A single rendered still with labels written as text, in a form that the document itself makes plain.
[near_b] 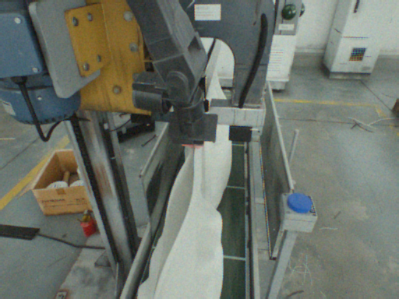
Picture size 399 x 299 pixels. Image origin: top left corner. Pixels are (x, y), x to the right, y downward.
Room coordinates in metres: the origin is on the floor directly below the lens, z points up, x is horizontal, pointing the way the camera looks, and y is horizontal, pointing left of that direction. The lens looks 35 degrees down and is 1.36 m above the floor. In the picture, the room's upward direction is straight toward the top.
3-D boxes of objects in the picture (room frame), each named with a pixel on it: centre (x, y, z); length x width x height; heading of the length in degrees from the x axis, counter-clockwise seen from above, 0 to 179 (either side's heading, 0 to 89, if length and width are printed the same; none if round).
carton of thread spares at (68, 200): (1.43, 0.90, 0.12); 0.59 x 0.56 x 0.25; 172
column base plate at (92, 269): (0.83, 0.48, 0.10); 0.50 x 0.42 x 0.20; 172
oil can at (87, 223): (1.03, 0.68, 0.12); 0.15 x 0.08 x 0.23; 172
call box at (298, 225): (0.49, -0.26, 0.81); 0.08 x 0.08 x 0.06; 82
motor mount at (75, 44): (0.60, 0.25, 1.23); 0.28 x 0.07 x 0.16; 172
